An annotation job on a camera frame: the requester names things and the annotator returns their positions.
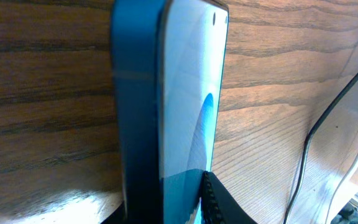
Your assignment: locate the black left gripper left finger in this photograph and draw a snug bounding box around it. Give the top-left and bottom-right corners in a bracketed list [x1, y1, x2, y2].
[101, 203, 126, 224]

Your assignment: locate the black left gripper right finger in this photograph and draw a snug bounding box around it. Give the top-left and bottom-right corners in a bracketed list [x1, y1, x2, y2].
[201, 171, 257, 224]

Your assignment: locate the black usb charging cable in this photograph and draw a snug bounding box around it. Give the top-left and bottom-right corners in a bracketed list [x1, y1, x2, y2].
[283, 57, 358, 224]

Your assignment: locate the blue screen smartphone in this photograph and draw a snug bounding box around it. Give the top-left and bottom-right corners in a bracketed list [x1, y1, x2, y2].
[110, 0, 229, 223]

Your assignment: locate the white power strip cord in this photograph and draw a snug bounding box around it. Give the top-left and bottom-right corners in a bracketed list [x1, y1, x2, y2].
[324, 116, 358, 224]

